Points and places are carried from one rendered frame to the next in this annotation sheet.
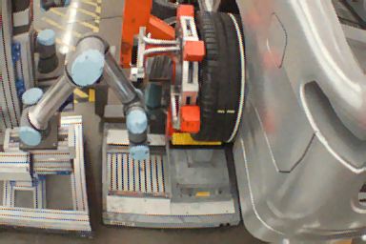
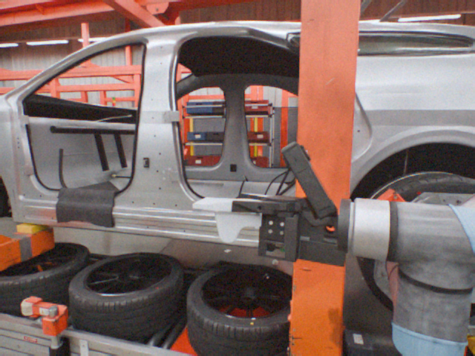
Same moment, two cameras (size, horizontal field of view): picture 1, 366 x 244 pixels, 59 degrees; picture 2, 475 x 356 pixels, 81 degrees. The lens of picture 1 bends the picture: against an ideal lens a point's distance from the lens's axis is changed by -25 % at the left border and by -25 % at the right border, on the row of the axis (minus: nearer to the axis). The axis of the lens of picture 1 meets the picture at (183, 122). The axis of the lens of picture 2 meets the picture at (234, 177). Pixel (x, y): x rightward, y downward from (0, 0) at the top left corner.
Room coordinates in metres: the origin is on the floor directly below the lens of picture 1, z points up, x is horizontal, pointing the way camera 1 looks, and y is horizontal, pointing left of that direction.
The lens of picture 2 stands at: (1.91, 1.33, 1.33)
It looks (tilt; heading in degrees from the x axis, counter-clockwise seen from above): 8 degrees down; 296
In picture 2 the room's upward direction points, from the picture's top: straight up
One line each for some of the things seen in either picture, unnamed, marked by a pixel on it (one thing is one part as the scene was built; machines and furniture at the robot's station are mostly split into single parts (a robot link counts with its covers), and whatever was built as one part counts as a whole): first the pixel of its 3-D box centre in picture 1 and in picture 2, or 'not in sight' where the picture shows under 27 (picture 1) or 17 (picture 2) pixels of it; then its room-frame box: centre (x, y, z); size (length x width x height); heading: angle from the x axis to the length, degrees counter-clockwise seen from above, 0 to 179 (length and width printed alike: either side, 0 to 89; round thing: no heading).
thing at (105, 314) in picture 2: (185, 4); (130, 289); (3.20, 0.13, 0.39); 0.66 x 0.66 x 0.24
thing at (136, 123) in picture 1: (136, 123); not in sight; (1.10, 0.17, 0.95); 0.11 x 0.08 x 0.11; 15
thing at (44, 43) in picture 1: (45, 42); not in sight; (1.56, 0.81, 0.98); 0.13 x 0.12 x 0.14; 92
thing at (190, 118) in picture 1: (189, 118); not in sight; (1.28, -0.02, 0.85); 0.09 x 0.08 x 0.07; 10
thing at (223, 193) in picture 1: (198, 166); not in sight; (1.62, -0.13, 0.13); 0.50 x 0.36 x 0.10; 10
